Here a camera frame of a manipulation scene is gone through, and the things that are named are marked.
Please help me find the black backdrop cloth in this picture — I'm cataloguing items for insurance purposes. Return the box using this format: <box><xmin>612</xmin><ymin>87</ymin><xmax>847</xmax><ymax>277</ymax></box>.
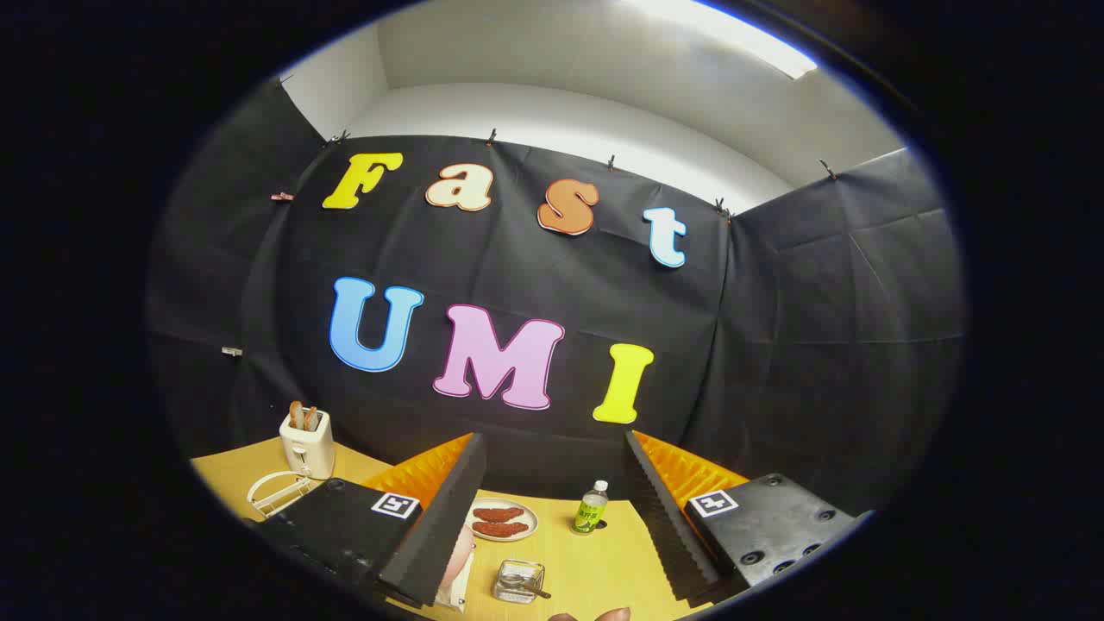
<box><xmin>147</xmin><ymin>78</ymin><xmax>965</xmax><ymax>518</ymax></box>

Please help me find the row of black clips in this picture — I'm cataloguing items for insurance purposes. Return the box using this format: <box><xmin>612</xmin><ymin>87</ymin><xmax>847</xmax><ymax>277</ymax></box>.
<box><xmin>276</xmin><ymin>76</ymin><xmax>839</xmax><ymax>218</ymax></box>

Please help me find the metal wire basket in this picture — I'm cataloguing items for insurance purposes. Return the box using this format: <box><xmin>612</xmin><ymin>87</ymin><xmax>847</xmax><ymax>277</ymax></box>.
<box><xmin>492</xmin><ymin>559</ymin><xmax>546</xmax><ymax>605</ymax></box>

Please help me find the pink plate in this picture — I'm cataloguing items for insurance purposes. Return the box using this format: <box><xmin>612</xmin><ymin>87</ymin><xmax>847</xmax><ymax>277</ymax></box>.
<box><xmin>438</xmin><ymin>522</ymin><xmax>475</xmax><ymax>592</ymax></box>

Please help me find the white toaster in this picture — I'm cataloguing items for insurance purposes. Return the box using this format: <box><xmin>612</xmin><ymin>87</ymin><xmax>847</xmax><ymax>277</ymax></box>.
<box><xmin>279</xmin><ymin>411</ymin><xmax>336</xmax><ymax>480</ymax></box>

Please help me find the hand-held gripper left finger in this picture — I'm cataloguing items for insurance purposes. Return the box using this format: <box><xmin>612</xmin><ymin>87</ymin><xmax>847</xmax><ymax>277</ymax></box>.
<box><xmin>244</xmin><ymin>433</ymin><xmax>488</xmax><ymax>609</ymax></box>

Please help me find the beige plate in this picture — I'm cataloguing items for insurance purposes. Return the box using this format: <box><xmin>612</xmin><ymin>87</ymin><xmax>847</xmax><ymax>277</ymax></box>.
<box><xmin>466</xmin><ymin>499</ymin><xmax>539</xmax><ymax>543</ymax></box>

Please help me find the white wire dish rack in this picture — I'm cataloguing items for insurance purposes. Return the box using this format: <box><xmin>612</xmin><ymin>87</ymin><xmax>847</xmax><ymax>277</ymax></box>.
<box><xmin>248</xmin><ymin>471</ymin><xmax>475</xmax><ymax>615</ymax></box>

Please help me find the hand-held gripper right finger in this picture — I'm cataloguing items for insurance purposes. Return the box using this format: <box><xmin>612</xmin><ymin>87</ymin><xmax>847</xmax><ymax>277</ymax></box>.
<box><xmin>623</xmin><ymin>430</ymin><xmax>874</xmax><ymax>605</ymax></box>

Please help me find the green-label drink bottle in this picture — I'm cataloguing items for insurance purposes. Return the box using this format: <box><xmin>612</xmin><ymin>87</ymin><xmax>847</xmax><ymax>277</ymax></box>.
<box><xmin>574</xmin><ymin>480</ymin><xmax>610</xmax><ymax>535</ymax></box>

